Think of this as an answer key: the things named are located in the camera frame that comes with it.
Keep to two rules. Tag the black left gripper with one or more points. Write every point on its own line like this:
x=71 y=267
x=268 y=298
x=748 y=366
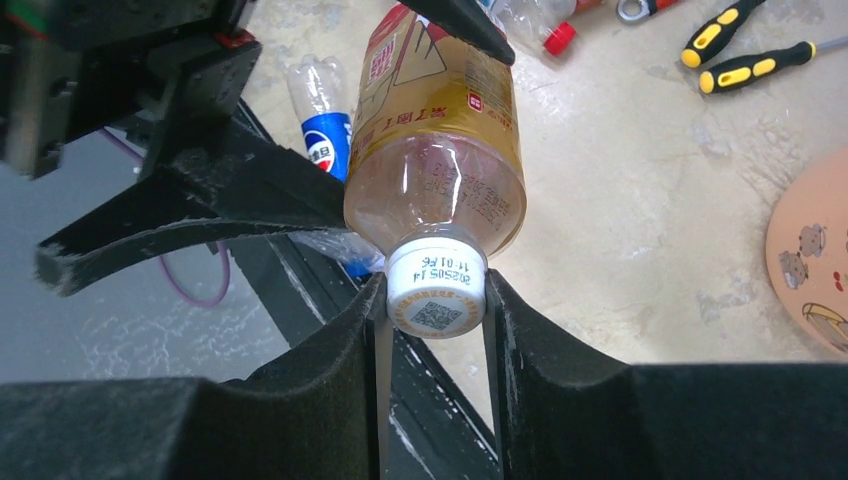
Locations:
x=158 y=70

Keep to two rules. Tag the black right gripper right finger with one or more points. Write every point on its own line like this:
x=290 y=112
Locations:
x=564 y=410

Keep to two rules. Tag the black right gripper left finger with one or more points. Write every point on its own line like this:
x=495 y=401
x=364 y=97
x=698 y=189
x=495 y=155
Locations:
x=156 y=428

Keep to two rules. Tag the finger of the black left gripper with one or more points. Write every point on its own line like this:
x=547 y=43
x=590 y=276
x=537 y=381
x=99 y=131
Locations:
x=466 y=20

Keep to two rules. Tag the gold red label bottle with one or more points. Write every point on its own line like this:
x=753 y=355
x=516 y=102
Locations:
x=435 y=177

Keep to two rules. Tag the orange plastic bin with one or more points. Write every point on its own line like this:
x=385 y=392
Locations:
x=806 y=251

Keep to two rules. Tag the red label bottle middle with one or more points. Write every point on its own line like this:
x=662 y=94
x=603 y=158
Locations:
x=541 y=26

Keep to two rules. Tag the Pepsi bottle front edge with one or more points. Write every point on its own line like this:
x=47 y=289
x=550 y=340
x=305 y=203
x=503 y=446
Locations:
x=318 y=91

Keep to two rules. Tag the yellow black screwdriver left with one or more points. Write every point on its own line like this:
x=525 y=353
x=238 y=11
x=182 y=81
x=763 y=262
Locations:
x=713 y=36

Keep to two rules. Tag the yellow black screwdriver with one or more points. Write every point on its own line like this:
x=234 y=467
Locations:
x=713 y=36
x=742 y=71

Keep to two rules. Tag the yellow black screwdriver right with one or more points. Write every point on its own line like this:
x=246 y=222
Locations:
x=742 y=71

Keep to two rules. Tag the red handled adjustable wrench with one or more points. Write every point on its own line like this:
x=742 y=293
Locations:
x=636 y=11

